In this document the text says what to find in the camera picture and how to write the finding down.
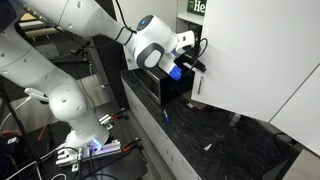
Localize black steel microwave oven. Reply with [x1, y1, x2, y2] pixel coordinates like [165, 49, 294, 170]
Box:
[134, 64, 197, 108]

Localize black camera stand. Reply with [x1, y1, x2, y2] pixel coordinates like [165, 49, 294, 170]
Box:
[49, 39, 96, 79]

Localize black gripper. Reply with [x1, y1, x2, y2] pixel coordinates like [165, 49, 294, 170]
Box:
[173, 53, 207, 74]

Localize blue wrist mount block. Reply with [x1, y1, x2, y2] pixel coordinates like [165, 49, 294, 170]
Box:
[169, 64, 184, 82]

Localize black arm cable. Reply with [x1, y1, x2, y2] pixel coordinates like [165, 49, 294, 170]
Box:
[111, 0, 138, 46]

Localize green Heineken box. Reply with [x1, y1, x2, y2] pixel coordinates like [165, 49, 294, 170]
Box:
[186, 0, 208, 17]

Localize white cabinet door with hinge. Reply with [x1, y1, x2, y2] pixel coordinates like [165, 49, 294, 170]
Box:
[190, 0, 320, 123]

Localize wooden shelf boards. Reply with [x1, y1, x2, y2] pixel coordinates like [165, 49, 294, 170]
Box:
[18, 11, 63, 39]

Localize dark tall panel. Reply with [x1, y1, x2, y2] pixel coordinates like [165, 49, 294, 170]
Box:
[92, 33, 130, 109]

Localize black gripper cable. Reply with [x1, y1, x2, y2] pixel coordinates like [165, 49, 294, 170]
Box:
[181, 37, 210, 80]

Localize white lower drawer cabinets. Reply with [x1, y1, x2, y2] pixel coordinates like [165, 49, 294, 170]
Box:
[119, 77, 203, 180]

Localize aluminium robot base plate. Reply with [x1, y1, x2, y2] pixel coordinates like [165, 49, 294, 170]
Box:
[54, 139, 123, 168]

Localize white cable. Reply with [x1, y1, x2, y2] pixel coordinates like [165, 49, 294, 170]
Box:
[4, 143, 68, 180]
[0, 96, 33, 131]

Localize white clip on arm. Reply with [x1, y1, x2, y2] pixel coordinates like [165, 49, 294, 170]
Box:
[24, 87, 50, 104]

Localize blue capped pen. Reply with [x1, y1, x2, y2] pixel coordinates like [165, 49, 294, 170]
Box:
[162, 109, 171, 123]

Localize silver metal bracket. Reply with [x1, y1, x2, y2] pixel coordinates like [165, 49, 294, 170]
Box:
[98, 113, 115, 132]

